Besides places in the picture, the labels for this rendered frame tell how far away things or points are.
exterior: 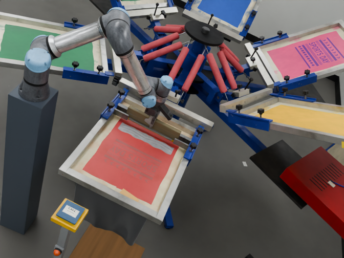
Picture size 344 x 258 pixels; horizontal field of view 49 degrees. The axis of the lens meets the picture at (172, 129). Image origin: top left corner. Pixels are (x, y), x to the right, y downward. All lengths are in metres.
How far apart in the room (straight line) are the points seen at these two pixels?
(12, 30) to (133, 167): 1.38
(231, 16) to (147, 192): 2.10
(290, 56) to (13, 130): 2.27
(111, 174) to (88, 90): 2.10
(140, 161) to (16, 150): 0.69
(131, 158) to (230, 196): 1.65
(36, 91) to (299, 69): 2.10
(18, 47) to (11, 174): 0.87
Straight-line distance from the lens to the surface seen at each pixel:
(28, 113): 2.06
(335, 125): 2.46
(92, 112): 3.84
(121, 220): 2.26
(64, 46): 2.01
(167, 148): 2.33
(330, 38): 3.59
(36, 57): 1.93
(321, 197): 2.45
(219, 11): 3.68
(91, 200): 2.22
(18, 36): 2.92
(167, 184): 2.15
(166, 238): 3.13
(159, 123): 2.31
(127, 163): 2.17
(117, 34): 1.82
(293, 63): 3.34
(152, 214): 1.96
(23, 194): 2.57
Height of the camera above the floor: 2.54
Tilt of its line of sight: 40 degrees down
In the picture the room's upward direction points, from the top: 25 degrees clockwise
